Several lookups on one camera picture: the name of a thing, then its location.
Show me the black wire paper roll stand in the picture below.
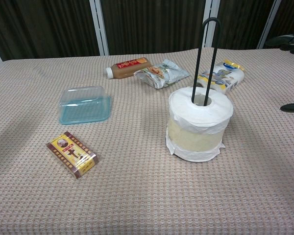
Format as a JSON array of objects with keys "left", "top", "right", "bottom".
[{"left": 191, "top": 17, "right": 222, "bottom": 106}]

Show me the beige waffle-weave tablecloth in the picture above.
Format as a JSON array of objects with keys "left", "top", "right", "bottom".
[{"left": 0, "top": 47, "right": 294, "bottom": 235}]

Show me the white toilet paper roll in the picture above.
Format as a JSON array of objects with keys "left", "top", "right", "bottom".
[{"left": 165, "top": 86, "right": 235, "bottom": 163}]

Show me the yellow brown card box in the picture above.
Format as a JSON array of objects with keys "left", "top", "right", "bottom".
[{"left": 45, "top": 131, "right": 100, "bottom": 179}]

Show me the silver green snack bag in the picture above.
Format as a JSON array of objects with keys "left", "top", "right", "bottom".
[{"left": 133, "top": 58, "right": 191, "bottom": 90}]

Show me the brown drink bottle red label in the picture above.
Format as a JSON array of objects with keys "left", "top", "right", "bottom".
[{"left": 105, "top": 57, "right": 153, "bottom": 79}]

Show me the wrapped paper roll pack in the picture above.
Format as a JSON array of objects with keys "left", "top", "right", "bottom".
[{"left": 197, "top": 58, "right": 245, "bottom": 95}]

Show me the light blue tissue pack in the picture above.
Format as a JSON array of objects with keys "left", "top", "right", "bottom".
[{"left": 58, "top": 85, "right": 113, "bottom": 125}]

